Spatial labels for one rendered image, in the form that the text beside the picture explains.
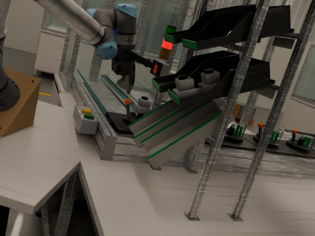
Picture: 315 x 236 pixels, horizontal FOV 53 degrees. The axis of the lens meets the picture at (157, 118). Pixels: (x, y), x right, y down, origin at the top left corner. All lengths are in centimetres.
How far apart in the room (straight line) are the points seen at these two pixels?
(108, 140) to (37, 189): 35
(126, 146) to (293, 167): 90
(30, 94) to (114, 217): 67
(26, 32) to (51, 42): 316
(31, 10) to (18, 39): 84
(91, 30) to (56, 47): 525
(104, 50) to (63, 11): 20
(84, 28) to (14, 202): 56
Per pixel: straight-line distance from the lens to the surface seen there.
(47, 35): 635
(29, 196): 96
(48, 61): 640
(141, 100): 136
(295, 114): 704
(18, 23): 948
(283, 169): 174
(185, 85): 93
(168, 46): 155
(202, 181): 98
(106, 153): 123
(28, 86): 140
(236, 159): 152
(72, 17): 107
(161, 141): 106
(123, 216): 94
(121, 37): 129
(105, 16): 125
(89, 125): 134
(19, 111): 134
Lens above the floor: 136
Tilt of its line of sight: 14 degrees down
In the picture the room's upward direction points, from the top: 16 degrees clockwise
